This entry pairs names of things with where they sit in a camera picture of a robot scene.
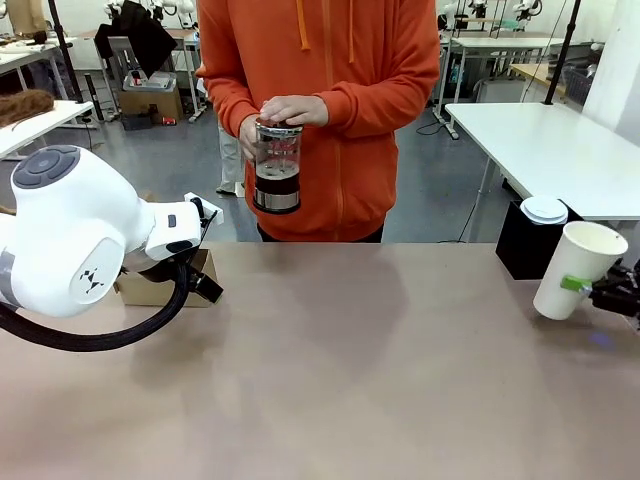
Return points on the brown furry wig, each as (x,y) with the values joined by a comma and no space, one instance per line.
(25,107)

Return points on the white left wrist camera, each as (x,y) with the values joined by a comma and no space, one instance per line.
(205,210)

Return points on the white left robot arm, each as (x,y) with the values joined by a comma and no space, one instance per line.
(65,225)

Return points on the person in orange hoodie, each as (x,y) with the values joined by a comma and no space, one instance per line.
(360,165)

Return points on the person's right hand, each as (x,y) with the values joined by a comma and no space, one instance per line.
(247,137)

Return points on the black cloth on stand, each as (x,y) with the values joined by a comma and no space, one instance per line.
(135,35)

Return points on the black tripod pole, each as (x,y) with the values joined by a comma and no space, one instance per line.
(65,50)
(562,55)

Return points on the large white table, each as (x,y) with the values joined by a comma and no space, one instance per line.
(550,150)

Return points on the grey plastic storage bin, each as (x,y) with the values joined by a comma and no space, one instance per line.
(150,81)

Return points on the person's left forearm orange sleeve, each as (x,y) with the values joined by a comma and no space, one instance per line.
(380,107)

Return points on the white plastic cup lid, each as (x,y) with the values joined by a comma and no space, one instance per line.
(544,210)

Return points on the grey background lab table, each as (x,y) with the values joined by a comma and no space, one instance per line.
(500,45)

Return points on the background person in white trousers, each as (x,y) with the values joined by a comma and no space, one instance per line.
(230,160)

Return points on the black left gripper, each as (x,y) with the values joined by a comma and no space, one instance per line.
(207,289)

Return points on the small black floor case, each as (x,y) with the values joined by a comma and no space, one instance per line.
(136,122)

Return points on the small white side table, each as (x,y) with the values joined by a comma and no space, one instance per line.
(35,127)

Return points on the person's left hand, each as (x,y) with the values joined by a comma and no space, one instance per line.
(300,110)

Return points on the brown cardboard box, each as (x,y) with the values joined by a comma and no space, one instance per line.
(150,106)

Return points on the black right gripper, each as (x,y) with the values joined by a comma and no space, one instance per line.
(627,300)

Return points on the brown cardboard cup carrier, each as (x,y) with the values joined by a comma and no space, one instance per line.
(145,292)

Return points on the black box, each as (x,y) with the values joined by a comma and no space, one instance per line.
(520,250)

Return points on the person's right forearm orange sleeve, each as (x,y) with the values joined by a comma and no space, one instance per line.
(225,100)

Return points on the tall white paper cup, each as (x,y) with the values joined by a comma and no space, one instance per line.
(575,255)

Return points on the glass french press with coffee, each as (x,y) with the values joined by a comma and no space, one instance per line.
(277,150)

